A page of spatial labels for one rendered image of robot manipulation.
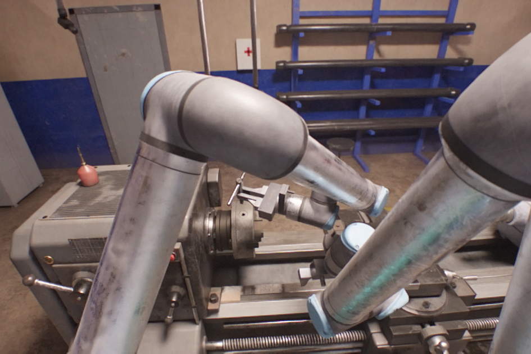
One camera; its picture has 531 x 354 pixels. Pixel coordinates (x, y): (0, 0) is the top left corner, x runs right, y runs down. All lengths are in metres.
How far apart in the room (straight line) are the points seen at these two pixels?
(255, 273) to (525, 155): 1.41
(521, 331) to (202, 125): 0.49
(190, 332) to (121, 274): 0.82
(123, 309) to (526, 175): 0.53
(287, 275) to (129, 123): 3.49
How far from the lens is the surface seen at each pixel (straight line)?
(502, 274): 1.78
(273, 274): 1.56
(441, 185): 0.32
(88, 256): 1.13
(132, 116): 4.43
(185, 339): 1.29
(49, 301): 1.41
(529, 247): 0.46
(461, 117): 0.29
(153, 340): 1.33
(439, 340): 1.29
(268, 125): 0.36
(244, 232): 1.14
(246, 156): 0.37
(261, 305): 1.30
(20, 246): 1.28
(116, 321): 0.55
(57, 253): 1.18
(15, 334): 2.89
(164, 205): 0.46
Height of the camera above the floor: 1.90
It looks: 29 degrees down
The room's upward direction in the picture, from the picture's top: 2 degrees counter-clockwise
